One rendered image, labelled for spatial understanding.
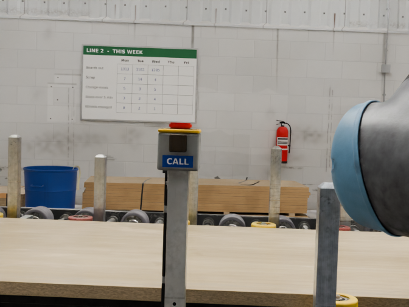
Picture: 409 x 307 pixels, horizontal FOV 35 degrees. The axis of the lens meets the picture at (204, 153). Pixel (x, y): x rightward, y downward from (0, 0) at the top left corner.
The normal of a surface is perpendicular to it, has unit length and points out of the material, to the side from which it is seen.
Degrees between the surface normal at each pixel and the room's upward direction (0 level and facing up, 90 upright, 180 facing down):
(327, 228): 90
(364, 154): 78
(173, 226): 90
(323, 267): 90
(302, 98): 90
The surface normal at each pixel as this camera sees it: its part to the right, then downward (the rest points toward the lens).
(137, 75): 0.05, 0.05
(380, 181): -0.80, 0.15
